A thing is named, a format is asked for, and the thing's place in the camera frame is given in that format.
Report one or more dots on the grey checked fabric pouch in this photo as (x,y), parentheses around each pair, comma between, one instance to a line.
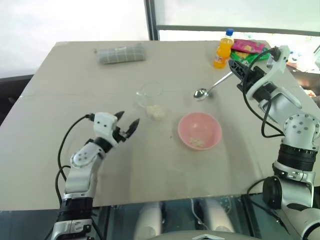
(120,53)

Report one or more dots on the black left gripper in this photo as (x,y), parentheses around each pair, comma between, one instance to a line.
(120,135)

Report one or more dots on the metal spoon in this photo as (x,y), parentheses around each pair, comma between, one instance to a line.
(200,94)

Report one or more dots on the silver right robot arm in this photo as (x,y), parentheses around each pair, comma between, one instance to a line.
(300,130)

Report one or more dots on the dark window frame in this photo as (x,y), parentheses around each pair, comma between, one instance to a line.
(152,20)

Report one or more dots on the orange soda bottle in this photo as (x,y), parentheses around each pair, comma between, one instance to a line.
(222,52)

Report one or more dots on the green snack bag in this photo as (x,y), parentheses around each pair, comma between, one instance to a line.
(240,57)

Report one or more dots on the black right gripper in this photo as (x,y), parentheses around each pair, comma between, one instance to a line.
(255,73)

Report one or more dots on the grey robot torso plate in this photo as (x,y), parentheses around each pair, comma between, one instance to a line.
(202,236)

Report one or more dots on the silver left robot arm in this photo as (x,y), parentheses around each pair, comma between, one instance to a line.
(80,175)

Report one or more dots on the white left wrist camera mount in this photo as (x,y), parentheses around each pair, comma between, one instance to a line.
(103,125)

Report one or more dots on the pink bowl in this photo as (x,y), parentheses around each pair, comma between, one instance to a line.
(200,125)

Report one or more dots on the silver rounded robot leg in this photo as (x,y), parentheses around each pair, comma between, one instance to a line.
(148,220)
(217,215)

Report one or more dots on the pink snack bag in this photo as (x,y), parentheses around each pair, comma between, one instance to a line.
(246,46)

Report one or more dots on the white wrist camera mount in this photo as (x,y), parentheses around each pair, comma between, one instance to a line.
(277,70)
(103,125)

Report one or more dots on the clear glass mug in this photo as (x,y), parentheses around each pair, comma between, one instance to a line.
(147,96)

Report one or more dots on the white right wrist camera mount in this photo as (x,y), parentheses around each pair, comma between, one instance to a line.
(277,70)

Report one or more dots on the oatmeal bits in bowl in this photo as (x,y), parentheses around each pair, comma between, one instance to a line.
(197,142)

